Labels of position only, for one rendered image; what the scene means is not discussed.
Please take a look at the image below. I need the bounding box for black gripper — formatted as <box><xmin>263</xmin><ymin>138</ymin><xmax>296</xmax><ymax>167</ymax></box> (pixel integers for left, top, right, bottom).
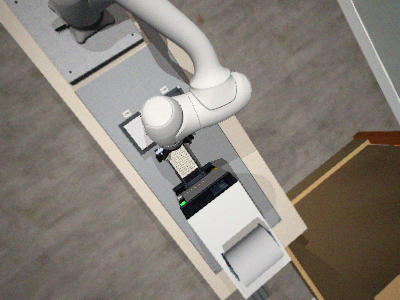
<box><xmin>154</xmin><ymin>134</ymin><xmax>194</xmax><ymax>163</ymax></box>

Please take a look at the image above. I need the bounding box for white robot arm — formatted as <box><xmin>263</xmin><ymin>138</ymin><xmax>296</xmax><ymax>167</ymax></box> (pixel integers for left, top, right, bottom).
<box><xmin>48</xmin><ymin>0</ymin><xmax>252</xmax><ymax>150</ymax></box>

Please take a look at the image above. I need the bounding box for white cylinder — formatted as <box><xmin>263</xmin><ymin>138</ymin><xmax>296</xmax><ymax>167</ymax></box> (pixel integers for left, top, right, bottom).
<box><xmin>224</xmin><ymin>225</ymin><xmax>284</xmax><ymax>287</ymax></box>

